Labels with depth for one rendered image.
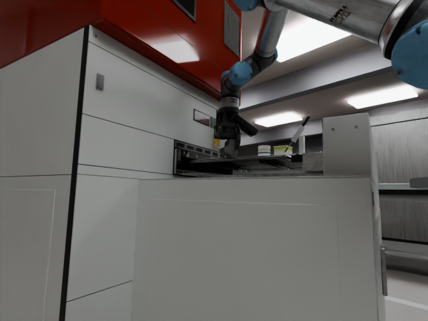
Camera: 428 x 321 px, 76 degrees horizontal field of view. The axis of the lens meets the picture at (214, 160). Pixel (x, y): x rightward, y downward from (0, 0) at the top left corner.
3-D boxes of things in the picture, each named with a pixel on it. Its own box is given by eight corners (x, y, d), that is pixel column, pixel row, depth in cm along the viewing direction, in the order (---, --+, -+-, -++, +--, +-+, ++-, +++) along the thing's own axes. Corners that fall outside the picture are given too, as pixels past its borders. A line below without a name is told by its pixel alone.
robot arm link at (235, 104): (234, 104, 115) (243, 97, 107) (233, 114, 114) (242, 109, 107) (217, 101, 112) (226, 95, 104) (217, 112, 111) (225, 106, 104)
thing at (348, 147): (323, 178, 62) (321, 117, 64) (349, 186, 108) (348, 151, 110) (371, 177, 57) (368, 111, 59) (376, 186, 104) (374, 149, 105)
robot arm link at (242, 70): (250, 50, 97) (241, 64, 108) (227, 67, 94) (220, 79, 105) (264, 68, 98) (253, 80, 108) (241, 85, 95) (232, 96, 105)
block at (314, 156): (302, 162, 83) (302, 152, 83) (305, 163, 86) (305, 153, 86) (330, 160, 79) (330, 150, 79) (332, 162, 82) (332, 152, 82)
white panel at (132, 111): (71, 174, 69) (84, 27, 74) (227, 186, 138) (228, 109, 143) (78, 174, 68) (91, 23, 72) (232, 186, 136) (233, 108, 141)
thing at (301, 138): (290, 154, 124) (290, 125, 126) (292, 155, 127) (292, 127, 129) (304, 153, 121) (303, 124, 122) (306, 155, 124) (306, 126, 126)
